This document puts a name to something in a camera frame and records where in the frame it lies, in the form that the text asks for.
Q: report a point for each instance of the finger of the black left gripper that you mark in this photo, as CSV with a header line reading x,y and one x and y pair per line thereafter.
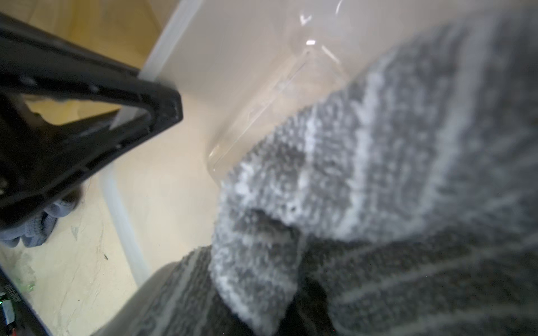
x,y
42,162

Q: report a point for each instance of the translucent white lunch box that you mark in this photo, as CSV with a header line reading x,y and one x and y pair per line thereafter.
x,y
241,67

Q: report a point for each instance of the grey striped cloth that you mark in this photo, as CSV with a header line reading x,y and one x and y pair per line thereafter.
x,y
403,204

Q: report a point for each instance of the yellow lunch box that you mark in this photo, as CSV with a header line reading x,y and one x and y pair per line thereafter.
x,y
124,31

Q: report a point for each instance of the dark blue cloth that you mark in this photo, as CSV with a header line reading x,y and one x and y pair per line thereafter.
x,y
37,230

